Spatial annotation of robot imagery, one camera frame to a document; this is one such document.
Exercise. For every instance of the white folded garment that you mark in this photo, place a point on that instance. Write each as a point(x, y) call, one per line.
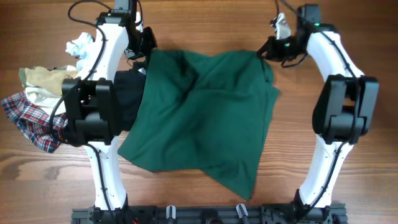
point(42, 98)

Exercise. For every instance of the dark green cloth garment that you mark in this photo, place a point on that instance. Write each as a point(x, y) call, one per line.
point(210, 113)

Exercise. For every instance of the white crumpled cloth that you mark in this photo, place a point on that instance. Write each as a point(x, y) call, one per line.
point(79, 47)

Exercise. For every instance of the beige tan garment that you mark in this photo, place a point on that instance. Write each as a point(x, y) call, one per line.
point(50, 80)

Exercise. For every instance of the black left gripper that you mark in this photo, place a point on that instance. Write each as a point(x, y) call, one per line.
point(151, 43)

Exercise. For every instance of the black garment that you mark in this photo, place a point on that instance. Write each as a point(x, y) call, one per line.
point(129, 86)

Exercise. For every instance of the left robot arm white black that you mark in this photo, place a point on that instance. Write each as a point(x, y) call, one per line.
point(94, 114)

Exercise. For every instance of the plaid red blue shirt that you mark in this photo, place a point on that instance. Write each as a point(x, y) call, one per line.
point(32, 121)

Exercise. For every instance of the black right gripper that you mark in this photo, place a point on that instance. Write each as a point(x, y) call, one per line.
point(268, 51)

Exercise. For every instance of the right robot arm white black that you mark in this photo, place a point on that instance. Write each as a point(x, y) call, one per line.
point(342, 114)

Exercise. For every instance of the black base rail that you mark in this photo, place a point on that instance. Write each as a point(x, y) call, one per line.
point(267, 213)

